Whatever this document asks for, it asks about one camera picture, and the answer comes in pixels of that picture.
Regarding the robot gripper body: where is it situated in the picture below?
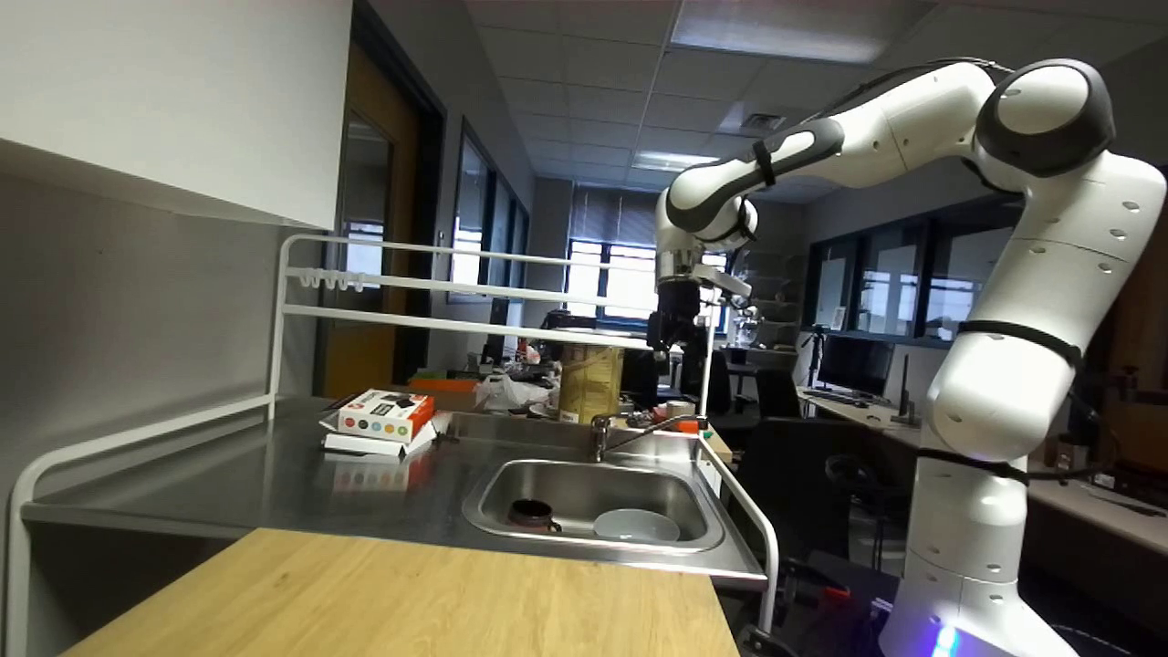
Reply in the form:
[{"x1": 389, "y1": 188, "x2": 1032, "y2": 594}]
[{"x1": 653, "y1": 249, "x2": 756, "y2": 326}]

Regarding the flat white box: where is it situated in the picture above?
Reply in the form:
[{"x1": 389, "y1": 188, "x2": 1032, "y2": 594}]
[{"x1": 318, "y1": 407, "x2": 458, "y2": 465}]

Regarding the colourful printed box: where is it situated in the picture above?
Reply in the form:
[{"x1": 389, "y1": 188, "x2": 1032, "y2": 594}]
[{"x1": 337, "y1": 386, "x2": 443, "y2": 445}]

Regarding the white plastic bag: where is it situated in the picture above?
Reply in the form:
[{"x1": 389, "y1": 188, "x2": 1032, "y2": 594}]
[{"x1": 472, "y1": 364, "x2": 554, "y2": 416}]

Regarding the white plate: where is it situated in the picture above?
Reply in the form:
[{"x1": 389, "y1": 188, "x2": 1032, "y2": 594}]
[{"x1": 590, "y1": 502, "x2": 683, "y2": 549}]

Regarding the stainless steel sink counter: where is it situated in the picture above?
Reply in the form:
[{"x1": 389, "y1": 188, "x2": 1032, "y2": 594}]
[{"x1": 21, "y1": 394, "x2": 770, "y2": 587}]

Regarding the white tubular metal rack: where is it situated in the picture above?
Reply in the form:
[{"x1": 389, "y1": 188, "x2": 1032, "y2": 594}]
[{"x1": 2, "y1": 229, "x2": 782, "y2": 657}]

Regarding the large ceiling light panel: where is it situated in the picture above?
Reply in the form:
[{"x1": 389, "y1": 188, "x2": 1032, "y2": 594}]
[{"x1": 669, "y1": 0, "x2": 893, "y2": 68}]

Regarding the white wall cabinet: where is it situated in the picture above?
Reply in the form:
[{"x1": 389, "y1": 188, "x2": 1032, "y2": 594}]
[{"x1": 0, "y1": 0, "x2": 357, "y2": 233}]

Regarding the small ceiling light panel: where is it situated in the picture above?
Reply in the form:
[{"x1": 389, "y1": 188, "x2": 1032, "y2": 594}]
[{"x1": 631, "y1": 147, "x2": 723, "y2": 177}]

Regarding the small orange box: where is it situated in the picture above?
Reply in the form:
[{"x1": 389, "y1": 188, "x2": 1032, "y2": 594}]
[{"x1": 408, "y1": 372, "x2": 485, "y2": 414}]

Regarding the wooden door with window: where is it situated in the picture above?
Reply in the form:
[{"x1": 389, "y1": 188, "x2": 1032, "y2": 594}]
[{"x1": 318, "y1": 11, "x2": 447, "y2": 400}]

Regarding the brown mug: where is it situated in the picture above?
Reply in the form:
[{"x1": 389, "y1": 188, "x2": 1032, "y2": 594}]
[{"x1": 506, "y1": 493, "x2": 565, "y2": 535}]

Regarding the chrome faucet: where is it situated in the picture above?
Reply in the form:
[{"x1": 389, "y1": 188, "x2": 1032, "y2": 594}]
[{"x1": 590, "y1": 416, "x2": 663, "y2": 468}]

